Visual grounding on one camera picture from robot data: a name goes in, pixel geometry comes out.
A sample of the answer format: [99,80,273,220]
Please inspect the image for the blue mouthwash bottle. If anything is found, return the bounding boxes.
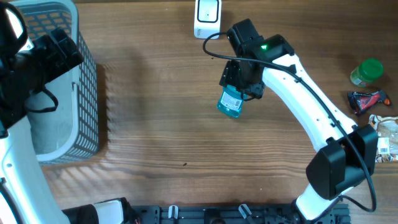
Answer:
[216,85,248,118]

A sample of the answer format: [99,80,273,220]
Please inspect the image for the red black small packet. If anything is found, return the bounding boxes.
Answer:
[347,90,392,116]

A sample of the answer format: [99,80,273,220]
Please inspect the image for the green lid spice jar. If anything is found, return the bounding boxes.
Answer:
[350,58,384,87]

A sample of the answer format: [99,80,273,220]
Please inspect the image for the white brown snack pouch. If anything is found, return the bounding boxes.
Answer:
[369,114,397,163]

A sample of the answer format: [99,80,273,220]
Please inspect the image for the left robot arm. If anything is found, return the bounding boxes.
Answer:
[1,2,142,223]

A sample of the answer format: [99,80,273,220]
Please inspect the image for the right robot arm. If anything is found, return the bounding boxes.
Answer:
[217,19,378,223]

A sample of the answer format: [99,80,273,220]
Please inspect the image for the white barcode scanner box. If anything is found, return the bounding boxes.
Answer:
[193,0,222,39]

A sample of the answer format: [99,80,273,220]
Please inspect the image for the grey plastic mesh basket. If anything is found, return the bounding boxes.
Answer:
[13,0,99,166]

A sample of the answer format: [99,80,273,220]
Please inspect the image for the right camera black cable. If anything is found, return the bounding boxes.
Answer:
[201,31,377,213]

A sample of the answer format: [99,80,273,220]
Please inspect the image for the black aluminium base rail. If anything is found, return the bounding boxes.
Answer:
[124,203,352,224]

